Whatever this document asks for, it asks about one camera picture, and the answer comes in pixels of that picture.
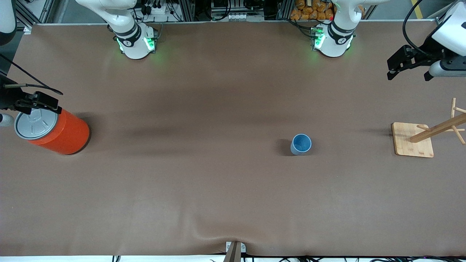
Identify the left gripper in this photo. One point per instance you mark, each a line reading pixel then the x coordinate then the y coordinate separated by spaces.
pixel 430 50

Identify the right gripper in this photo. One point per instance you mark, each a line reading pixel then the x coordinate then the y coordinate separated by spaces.
pixel 9 97

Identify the light blue plastic cup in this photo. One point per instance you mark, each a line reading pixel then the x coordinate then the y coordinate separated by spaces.
pixel 300 145

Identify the grey right arm base box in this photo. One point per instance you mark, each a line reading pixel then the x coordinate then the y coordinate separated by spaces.
pixel 151 40

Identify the grey left arm base box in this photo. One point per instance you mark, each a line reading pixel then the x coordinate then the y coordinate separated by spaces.
pixel 317 38

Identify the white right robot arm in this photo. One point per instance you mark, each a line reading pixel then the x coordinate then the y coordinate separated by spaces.
pixel 134 40

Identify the orange canister with grey lid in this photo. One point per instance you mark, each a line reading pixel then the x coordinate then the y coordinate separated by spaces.
pixel 69 136

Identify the wooden mug tree stand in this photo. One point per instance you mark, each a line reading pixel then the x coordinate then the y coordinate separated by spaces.
pixel 413 142

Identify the orange snack bags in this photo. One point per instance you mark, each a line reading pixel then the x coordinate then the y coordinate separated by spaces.
pixel 309 11

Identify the brown table mat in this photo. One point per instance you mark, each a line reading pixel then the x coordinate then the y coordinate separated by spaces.
pixel 145 203

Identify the white power strip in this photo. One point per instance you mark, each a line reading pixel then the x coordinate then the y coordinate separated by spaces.
pixel 160 10

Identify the white terminal block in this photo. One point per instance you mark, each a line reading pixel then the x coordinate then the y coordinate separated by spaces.
pixel 236 16

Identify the aluminium frame profile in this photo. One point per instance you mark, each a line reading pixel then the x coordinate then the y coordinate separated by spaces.
pixel 444 16
pixel 36 14

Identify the grey metal clamp bracket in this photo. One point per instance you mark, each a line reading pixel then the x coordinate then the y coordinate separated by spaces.
pixel 235 251

